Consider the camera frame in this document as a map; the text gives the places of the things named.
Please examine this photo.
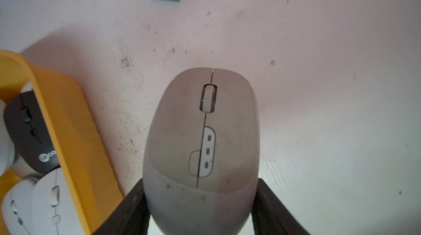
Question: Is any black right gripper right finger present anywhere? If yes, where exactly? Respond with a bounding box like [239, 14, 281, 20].
[251, 179, 309, 235]

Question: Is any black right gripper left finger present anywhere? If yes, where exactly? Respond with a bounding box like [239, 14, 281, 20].
[93, 179, 150, 235]

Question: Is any yellow storage tray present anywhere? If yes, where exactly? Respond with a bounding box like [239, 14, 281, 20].
[1, 50, 123, 235]

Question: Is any grey computer mouse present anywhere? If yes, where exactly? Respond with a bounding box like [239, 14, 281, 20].
[143, 67, 260, 235]

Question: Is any white grey mouse in tray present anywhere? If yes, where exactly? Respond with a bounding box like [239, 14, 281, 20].
[2, 178, 38, 235]

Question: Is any black computer mouse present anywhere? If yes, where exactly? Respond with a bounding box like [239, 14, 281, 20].
[3, 91, 60, 174]

